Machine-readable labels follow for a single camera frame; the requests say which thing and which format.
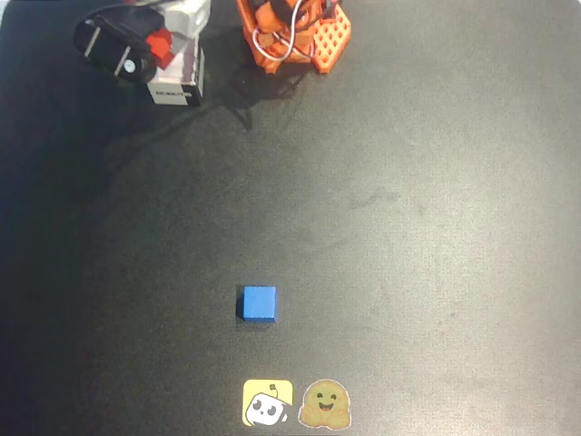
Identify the red cube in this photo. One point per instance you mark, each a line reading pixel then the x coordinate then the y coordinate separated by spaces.
pixel 161 45

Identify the blue cube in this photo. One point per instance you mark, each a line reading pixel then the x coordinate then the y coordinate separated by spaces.
pixel 258 303

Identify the black table mat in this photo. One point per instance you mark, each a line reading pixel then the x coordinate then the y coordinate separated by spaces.
pixel 454 227

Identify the black oval webcam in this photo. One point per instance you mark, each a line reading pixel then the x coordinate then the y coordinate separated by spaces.
pixel 106 45

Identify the hugging face emoji sticker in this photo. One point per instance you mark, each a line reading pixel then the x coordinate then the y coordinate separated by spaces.
pixel 324 404

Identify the orange and white robot arm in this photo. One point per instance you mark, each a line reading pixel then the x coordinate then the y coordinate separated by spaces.
pixel 331 41

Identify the yellow robot sticker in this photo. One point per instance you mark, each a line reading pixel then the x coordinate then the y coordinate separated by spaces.
pixel 268 402

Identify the white open cardboard box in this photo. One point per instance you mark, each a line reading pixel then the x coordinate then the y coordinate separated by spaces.
pixel 181 86

